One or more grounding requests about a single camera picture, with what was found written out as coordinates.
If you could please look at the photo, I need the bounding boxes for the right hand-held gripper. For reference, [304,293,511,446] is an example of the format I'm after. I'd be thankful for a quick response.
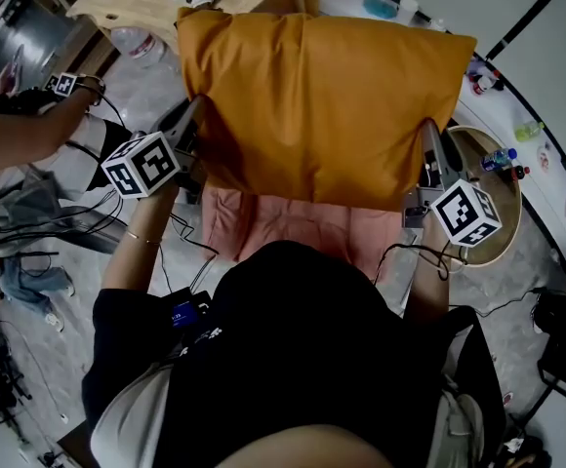
[400,117,504,249]

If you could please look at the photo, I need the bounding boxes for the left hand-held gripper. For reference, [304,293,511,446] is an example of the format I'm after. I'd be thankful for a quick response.
[101,95,210,203]

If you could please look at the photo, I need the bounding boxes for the orange pillow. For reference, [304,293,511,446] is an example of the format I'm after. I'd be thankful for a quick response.
[175,6,478,213]

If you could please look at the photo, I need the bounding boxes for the person's left forearm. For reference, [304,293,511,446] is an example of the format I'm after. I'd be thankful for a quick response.
[101,182,180,294]

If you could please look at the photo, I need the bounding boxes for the person's right forearm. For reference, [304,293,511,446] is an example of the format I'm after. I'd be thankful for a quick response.
[402,212,456,324]

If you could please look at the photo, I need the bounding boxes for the pink cushioned armchair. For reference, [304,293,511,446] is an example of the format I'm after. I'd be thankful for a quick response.
[200,185,406,282]

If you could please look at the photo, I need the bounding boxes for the blue label drink bottle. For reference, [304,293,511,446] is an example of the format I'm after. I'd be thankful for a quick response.
[480,147,518,173]

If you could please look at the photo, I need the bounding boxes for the round beige side table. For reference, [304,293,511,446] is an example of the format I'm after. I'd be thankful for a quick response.
[446,124,523,268]

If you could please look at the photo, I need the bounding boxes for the red and white bottle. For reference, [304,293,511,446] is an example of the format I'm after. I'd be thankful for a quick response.
[467,68,506,96]

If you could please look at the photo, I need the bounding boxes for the green drink bottle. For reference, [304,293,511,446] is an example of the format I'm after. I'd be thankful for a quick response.
[513,120,546,143]

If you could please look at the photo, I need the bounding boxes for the large clear water bottle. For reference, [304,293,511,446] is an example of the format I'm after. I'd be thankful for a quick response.
[110,25,167,70]

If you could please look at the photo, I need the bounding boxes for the white low ledge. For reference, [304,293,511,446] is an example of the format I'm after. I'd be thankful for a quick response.
[319,0,566,292]

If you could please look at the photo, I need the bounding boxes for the teal fluffy cloth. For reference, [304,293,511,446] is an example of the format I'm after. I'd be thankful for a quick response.
[363,0,399,20]

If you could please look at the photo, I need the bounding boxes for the person's black t-shirt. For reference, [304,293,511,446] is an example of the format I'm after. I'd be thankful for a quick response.
[81,239,508,468]

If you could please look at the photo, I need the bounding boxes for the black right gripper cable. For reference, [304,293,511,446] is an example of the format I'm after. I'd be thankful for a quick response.
[373,242,467,282]

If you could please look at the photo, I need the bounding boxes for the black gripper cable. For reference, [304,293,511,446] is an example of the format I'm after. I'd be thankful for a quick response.
[158,212,221,294]
[373,242,467,282]

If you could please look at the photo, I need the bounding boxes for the thin gold bracelet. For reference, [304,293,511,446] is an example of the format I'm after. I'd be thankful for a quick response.
[125,230,161,248]

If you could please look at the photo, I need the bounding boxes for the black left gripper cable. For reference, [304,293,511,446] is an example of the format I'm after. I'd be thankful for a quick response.
[158,212,221,294]

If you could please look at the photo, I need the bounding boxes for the black floor cable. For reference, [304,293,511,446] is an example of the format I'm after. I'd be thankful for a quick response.
[448,288,538,319]

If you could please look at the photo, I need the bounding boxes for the black recorder with blue screen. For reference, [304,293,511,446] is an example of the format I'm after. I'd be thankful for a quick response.
[168,286,214,331]

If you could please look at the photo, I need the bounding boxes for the grey backpack strap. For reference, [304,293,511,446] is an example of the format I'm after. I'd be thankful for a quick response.
[431,372,487,468]
[90,363,175,468]

